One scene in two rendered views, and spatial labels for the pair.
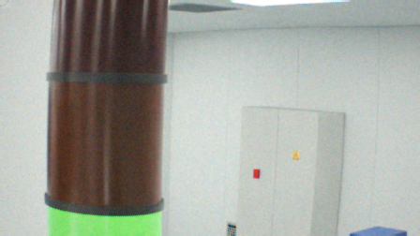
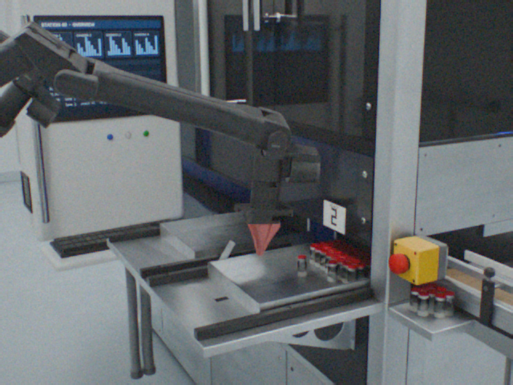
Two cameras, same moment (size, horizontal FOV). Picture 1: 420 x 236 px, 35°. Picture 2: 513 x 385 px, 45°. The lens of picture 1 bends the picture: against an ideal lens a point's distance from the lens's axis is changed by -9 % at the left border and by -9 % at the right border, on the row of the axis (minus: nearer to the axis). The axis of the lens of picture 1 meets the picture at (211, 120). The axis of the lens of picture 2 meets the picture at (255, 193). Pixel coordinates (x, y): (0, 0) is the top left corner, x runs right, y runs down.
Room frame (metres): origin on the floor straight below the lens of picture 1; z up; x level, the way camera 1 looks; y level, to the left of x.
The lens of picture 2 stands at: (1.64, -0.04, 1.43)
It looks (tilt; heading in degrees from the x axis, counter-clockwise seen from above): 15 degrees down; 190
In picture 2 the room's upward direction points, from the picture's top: 1 degrees counter-clockwise
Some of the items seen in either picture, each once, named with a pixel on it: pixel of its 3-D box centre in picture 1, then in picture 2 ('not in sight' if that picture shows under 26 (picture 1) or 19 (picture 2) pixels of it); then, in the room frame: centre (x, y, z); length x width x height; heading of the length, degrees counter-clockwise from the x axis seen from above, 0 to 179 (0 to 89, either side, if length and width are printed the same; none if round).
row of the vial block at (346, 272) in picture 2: not in sight; (332, 264); (0.27, -0.10, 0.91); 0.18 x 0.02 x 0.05; 37
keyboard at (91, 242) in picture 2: not in sight; (120, 236); (-0.11, -0.77, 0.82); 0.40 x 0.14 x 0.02; 130
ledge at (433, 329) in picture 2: not in sight; (436, 316); (0.44, 0.12, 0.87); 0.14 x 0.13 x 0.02; 127
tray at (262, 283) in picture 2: not in sight; (300, 274); (0.32, -0.17, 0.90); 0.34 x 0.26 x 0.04; 127
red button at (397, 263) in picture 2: not in sight; (400, 263); (0.48, 0.04, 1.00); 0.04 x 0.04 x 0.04; 37
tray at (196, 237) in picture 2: not in sight; (235, 233); (0.05, -0.37, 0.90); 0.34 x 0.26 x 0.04; 127
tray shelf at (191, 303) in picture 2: not in sight; (239, 266); (0.23, -0.33, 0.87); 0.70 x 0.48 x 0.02; 37
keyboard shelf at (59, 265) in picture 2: not in sight; (118, 241); (-0.13, -0.78, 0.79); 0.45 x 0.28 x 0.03; 130
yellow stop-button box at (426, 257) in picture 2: not in sight; (418, 259); (0.45, 0.08, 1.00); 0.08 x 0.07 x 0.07; 127
